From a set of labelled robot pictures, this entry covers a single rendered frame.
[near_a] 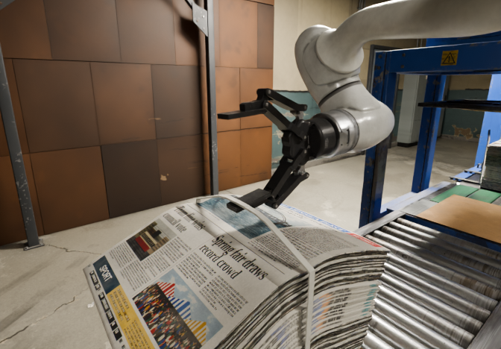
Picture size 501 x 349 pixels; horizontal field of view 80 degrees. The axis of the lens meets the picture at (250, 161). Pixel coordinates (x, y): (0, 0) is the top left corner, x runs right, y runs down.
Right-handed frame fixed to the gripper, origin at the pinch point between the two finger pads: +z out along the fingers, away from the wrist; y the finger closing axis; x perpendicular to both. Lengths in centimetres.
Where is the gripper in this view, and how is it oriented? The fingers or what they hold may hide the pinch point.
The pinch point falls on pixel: (232, 160)
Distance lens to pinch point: 45.4
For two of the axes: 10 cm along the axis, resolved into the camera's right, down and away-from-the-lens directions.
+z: -7.9, 2.3, -5.7
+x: -6.1, -1.7, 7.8
